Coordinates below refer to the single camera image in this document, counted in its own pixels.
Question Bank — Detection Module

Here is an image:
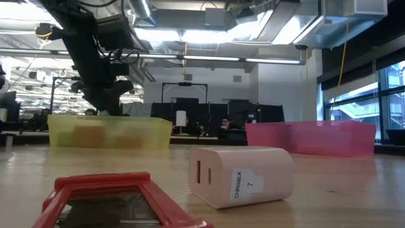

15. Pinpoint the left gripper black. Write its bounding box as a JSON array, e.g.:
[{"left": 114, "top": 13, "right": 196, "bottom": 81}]
[{"left": 70, "top": 61, "right": 134, "bottom": 117}]

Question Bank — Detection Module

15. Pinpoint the pink labelled charger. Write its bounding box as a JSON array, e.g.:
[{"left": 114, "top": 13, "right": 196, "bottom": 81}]
[{"left": 187, "top": 145, "right": 296, "bottom": 210}]

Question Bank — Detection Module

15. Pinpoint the yellow translucent bin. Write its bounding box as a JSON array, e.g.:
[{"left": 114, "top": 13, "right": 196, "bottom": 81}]
[{"left": 47, "top": 114, "right": 173, "bottom": 150}]

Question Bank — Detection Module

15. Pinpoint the black rig stand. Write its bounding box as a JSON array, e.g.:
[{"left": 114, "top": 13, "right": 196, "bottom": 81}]
[{"left": 49, "top": 75, "right": 99, "bottom": 115}]

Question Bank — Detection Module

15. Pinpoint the red framed case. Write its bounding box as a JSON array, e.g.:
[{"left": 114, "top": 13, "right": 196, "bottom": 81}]
[{"left": 30, "top": 171, "right": 216, "bottom": 228}]

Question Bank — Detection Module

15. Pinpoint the black monitor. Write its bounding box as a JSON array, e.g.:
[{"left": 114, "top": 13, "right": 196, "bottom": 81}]
[
  {"left": 385, "top": 129, "right": 405, "bottom": 146},
  {"left": 0, "top": 91, "right": 22, "bottom": 123}
]

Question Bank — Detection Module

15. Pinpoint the ceiling light strip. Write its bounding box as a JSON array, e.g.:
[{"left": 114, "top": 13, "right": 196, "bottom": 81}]
[{"left": 0, "top": 47, "right": 307, "bottom": 66}]

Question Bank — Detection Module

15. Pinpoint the grey ceiling box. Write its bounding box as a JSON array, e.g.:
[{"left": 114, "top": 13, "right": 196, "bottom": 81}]
[{"left": 204, "top": 8, "right": 227, "bottom": 28}]

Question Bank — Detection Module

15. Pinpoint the red translucent bin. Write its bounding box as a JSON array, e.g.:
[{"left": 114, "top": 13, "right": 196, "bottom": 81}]
[{"left": 245, "top": 120, "right": 377, "bottom": 156}]

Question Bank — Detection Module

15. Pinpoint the green wall charger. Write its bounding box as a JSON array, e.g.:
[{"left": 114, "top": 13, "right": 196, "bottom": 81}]
[{"left": 56, "top": 130, "right": 74, "bottom": 147}]

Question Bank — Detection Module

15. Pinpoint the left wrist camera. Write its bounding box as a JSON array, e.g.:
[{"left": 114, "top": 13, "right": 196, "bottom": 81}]
[{"left": 96, "top": 13, "right": 135, "bottom": 52}]

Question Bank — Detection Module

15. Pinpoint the black gantry frame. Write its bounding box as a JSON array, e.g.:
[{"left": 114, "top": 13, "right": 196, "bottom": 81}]
[{"left": 161, "top": 81, "right": 209, "bottom": 104}]

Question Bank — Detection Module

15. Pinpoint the ceiling reel yellow cable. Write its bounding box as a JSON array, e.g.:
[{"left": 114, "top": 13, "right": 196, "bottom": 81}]
[{"left": 34, "top": 22, "right": 58, "bottom": 49}]

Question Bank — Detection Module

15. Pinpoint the round silver duct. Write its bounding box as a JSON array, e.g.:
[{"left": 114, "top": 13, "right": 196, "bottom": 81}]
[{"left": 128, "top": 0, "right": 156, "bottom": 27}]

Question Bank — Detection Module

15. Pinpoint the black partition wall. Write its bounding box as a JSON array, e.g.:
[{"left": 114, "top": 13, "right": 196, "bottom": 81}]
[{"left": 150, "top": 97, "right": 285, "bottom": 137}]

